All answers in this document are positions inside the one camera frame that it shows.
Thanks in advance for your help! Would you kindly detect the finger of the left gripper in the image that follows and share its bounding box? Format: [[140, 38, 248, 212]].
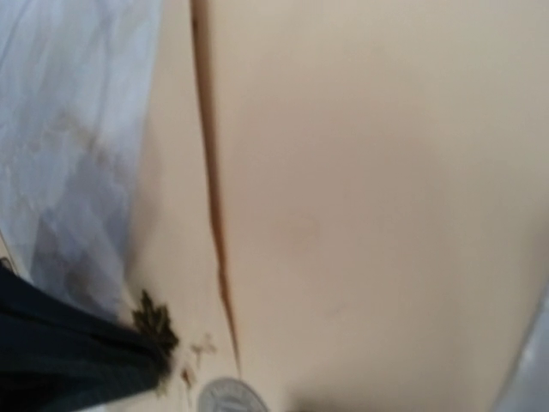
[[1, 267, 171, 411]]

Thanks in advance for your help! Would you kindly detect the brown kraft envelope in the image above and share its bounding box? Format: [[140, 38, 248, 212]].
[[124, 1, 548, 411]]

